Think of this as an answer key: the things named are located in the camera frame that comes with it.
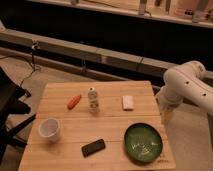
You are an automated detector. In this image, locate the white plastic bottle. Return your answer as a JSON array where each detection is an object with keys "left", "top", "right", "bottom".
[{"left": 88, "top": 87, "right": 99, "bottom": 114}]

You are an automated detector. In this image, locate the white cup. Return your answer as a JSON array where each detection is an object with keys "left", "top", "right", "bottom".
[{"left": 38, "top": 118, "right": 60, "bottom": 142}]

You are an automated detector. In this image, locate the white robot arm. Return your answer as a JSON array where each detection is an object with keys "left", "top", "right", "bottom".
[{"left": 156, "top": 61, "right": 213, "bottom": 124}]

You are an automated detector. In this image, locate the black floor cable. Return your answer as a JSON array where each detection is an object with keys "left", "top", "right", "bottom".
[{"left": 0, "top": 54, "right": 41, "bottom": 88}]

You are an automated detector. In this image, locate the orange carrot toy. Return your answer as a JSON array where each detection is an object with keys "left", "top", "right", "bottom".
[{"left": 67, "top": 95, "right": 81, "bottom": 110}]

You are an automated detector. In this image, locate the green bowl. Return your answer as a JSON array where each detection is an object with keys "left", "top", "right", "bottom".
[{"left": 124, "top": 123, "right": 163, "bottom": 163}]

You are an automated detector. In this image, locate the black chair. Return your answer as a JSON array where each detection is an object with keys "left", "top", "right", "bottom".
[{"left": 0, "top": 67, "right": 35, "bottom": 163}]

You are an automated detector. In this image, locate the black smartphone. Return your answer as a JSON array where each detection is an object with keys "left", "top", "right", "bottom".
[{"left": 81, "top": 139, "right": 106, "bottom": 157}]

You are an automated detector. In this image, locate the white sponge block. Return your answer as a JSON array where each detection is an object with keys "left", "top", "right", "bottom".
[{"left": 122, "top": 96, "right": 134, "bottom": 110}]

